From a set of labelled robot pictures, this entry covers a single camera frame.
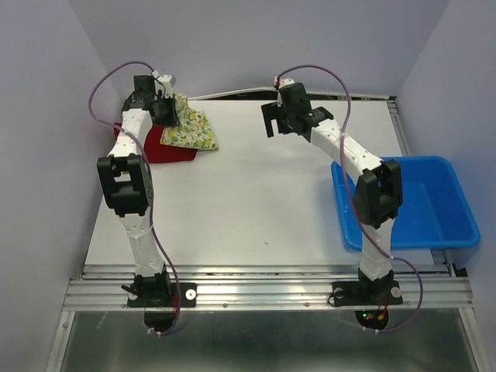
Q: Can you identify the lemon print skirt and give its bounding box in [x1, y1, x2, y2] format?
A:
[160, 93, 219, 151]

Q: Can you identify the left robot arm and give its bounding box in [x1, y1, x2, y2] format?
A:
[97, 71, 178, 308]

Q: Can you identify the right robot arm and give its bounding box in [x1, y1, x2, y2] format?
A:
[261, 79, 403, 302]

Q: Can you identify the red folded skirt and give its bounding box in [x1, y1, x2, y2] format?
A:
[133, 124, 197, 164]

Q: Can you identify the blue plastic bin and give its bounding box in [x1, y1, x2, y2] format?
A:
[329, 155, 482, 253]

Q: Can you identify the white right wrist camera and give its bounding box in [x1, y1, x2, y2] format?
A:
[273, 76, 295, 91]

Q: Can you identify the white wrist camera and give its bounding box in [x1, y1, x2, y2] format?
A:
[156, 74, 176, 98]
[273, 76, 295, 91]

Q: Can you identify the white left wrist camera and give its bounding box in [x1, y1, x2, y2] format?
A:
[156, 74, 176, 98]

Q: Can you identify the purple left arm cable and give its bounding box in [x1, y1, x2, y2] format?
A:
[88, 60, 184, 337]

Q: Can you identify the aluminium right side rail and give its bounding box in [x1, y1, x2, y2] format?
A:
[386, 99, 412, 156]

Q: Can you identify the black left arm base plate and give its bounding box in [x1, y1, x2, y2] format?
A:
[126, 282, 198, 308]

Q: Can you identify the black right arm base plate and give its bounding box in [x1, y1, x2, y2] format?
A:
[327, 281, 403, 308]

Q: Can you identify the aluminium front rail frame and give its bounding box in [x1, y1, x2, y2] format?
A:
[63, 264, 474, 312]

